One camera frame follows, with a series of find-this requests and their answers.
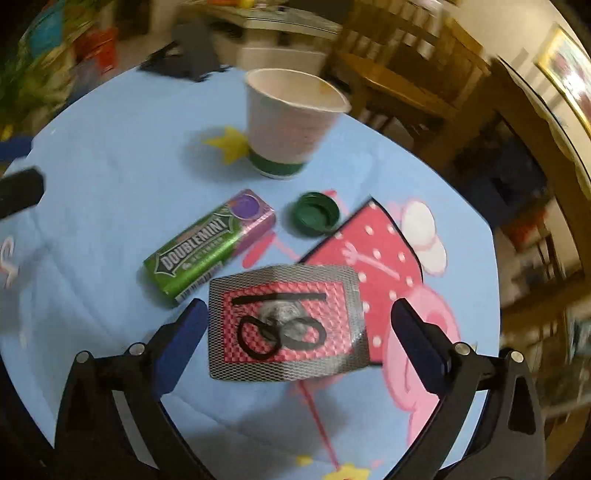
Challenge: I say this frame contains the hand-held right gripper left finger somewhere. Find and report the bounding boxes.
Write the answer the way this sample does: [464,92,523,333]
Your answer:
[54,298,209,480]

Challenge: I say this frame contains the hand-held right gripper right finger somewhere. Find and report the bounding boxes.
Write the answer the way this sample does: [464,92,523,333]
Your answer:
[390,298,548,480]

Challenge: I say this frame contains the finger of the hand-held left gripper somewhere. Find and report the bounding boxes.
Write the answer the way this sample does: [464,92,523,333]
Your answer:
[0,167,45,221]
[0,136,34,163]

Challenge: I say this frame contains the silver pink blister pack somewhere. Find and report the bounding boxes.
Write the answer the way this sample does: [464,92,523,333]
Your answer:
[209,264,371,383]

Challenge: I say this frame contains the green potted plant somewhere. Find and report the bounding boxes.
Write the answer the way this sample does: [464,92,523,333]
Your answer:
[0,28,79,139]

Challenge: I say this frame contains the green purple gum box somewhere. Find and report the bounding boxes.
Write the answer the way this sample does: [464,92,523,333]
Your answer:
[143,189,276,307]

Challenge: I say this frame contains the blue cartoon printed tablecloth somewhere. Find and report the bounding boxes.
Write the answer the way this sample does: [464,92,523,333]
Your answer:
[0,60,502,480]

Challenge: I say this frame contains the red gift boxes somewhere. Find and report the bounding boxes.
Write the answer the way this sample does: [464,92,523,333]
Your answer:
[74,25,119,75]

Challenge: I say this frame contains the green bottle cap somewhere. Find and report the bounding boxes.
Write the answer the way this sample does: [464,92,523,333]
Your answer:
[292,191,341,238]

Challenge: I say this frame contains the black phone stand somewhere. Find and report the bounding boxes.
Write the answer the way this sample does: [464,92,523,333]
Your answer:
[139,21,232,84]

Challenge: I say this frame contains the white paper cup green base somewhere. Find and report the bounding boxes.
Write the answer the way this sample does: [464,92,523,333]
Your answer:
[244,68,352,180]

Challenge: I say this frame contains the wooden dining table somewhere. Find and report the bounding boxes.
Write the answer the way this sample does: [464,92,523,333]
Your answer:
[434,55,591,259]

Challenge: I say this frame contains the wooden dining chair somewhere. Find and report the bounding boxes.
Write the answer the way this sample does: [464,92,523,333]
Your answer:
[330,0,492,141]

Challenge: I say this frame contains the white glass top coffee table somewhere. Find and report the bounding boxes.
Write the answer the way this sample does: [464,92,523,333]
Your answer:
[185,0,343,71]

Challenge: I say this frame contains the gold framed flower painting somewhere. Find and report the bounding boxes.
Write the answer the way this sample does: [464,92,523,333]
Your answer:
[536,23,591,136]

